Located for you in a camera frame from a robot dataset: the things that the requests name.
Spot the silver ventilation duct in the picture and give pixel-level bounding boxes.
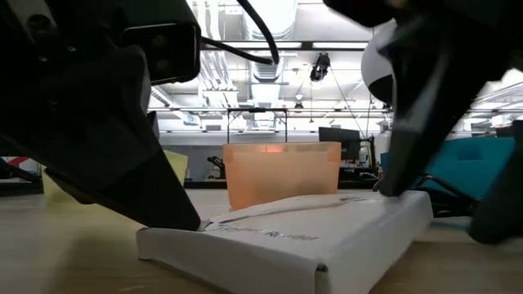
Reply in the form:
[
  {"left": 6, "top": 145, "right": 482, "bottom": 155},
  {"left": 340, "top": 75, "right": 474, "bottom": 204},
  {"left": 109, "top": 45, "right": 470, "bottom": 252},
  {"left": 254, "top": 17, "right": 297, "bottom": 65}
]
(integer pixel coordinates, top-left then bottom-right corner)
[{"left": 241, "top": 0, "right": 299, "bottom": 83}]

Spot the white card reader box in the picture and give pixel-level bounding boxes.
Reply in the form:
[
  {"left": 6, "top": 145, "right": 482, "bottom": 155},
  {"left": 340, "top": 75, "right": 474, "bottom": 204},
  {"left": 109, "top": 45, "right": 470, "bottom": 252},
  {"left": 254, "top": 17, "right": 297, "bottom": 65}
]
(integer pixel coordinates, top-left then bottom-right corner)
[{"left": 136, "top": 189, "right": 435, "bottom": 294}]

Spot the white globe table lamp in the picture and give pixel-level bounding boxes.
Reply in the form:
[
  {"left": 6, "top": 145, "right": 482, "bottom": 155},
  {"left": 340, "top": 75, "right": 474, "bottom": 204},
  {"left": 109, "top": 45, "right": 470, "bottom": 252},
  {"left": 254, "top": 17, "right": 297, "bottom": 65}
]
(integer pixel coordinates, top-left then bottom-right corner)
[{"left": 360, "top": 20, "right": 396, "bottom": 105}]

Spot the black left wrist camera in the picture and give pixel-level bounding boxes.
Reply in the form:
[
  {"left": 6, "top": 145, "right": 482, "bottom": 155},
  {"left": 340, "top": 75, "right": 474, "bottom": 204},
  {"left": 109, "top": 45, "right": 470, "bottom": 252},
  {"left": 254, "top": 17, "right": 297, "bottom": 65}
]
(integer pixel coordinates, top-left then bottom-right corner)
[{"left": 122, "top": 21, "right": 203, "bottom": 86}]

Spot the black desk monitor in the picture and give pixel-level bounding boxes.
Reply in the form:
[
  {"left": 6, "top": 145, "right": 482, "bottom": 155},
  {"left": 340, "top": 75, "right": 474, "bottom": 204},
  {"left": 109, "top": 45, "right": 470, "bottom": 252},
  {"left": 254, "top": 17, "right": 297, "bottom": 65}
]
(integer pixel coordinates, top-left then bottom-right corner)
[{"left": 318, "top": 126, "right": 362, "bottom": 163}]

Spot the black ceiling spotlight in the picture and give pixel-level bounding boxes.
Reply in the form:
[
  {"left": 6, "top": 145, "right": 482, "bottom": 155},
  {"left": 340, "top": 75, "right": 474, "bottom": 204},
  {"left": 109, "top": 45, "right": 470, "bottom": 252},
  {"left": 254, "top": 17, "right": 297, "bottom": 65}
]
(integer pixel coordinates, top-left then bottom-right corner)
[{"left": 309, "top": 52, "right": 333, "bottom": 83}]

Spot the yellow translucent plastic bin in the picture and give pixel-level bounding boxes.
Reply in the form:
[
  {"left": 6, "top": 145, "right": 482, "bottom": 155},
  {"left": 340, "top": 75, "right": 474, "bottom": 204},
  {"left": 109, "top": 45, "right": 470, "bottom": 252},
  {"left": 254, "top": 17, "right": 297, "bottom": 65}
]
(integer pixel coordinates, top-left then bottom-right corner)
[{"left": 40, "top": 149, "right": 190, "bottom": 206}]

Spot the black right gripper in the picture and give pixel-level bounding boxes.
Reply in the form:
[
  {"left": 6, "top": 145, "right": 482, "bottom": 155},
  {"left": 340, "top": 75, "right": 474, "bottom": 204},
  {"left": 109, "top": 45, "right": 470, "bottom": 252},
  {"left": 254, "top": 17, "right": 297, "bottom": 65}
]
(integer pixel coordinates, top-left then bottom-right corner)
[{"left": 322, "top": 0, "right": 523, "bottom": 198}]

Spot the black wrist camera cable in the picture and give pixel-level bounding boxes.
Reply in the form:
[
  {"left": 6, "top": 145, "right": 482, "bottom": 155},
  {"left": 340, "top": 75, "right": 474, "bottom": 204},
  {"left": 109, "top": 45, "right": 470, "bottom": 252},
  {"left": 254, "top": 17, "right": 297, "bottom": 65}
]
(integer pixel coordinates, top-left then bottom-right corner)
[{"left": 199, "top": 0, "right": 281, "bottom": 67}]

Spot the orange translucent plastic bin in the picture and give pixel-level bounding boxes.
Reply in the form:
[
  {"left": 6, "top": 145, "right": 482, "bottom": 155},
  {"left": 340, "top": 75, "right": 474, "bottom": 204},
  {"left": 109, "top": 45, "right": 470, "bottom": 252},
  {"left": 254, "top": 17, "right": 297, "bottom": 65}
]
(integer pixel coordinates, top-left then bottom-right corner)
[{"left": 221, "top": 141, "right": 342, "bottom": 212}]

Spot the teal plastic bin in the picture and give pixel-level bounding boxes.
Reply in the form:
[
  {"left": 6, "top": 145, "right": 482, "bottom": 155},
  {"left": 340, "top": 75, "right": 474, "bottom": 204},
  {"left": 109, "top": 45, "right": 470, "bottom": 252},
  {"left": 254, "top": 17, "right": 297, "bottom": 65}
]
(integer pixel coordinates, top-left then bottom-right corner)
[{"left": 380, "top": 136, "right": 517, "bottom": 206}]

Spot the black coiled cable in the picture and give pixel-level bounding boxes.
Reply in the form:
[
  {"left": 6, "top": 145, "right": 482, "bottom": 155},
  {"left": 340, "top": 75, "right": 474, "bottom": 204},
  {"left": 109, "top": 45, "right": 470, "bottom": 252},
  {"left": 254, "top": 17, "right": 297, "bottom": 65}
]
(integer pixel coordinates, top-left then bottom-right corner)
[{"left": 373, "top": 173, "right": 480, "bottom": 219}]

